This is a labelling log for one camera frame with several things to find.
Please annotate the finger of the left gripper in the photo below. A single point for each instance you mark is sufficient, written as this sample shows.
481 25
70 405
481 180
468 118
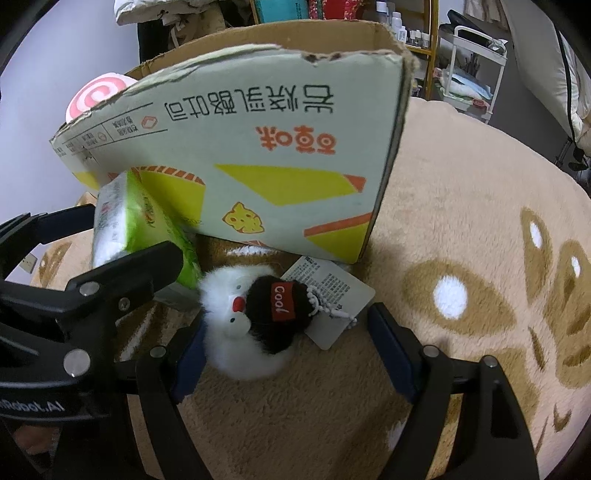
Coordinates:
120 272
20 235

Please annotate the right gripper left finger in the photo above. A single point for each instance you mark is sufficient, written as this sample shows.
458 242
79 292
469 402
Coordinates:
161 379

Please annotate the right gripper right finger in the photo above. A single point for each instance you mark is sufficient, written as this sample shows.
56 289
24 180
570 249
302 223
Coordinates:
492 439

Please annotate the green tissue pack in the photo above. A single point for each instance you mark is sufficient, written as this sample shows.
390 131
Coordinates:
128 219

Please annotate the white fluffy plush black hat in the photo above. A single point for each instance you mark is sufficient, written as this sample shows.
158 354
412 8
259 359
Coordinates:
253 317

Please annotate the pink swirl roll plush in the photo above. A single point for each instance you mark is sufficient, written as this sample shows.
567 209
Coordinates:
95 91

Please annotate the person's left hand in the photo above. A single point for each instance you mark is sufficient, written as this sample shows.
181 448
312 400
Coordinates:
37 440

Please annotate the black hanging garment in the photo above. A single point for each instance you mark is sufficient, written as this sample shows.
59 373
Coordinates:
153 39

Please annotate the white puffer jacket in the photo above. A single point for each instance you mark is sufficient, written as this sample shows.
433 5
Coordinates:
168 11

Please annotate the open cardboard box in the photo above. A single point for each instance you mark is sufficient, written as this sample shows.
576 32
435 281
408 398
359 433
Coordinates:
282 135

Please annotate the beige hanging coat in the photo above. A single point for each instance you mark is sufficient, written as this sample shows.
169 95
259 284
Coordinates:
193 27

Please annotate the teal bag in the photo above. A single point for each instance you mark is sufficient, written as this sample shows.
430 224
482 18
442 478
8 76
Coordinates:
269 11

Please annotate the white folded mattress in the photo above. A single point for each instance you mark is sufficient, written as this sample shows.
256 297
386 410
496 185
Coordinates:
550 69

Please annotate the white rolling cart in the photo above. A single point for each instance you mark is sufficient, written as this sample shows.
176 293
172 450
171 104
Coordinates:
458 83

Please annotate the red patterned gift bag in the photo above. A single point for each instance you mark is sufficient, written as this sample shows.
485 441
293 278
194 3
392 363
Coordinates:
334 9

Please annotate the wooden bookshelf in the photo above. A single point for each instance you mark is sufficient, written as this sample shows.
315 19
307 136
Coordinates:
414 23

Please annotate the white wall socket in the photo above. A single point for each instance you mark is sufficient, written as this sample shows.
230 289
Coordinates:
28 263

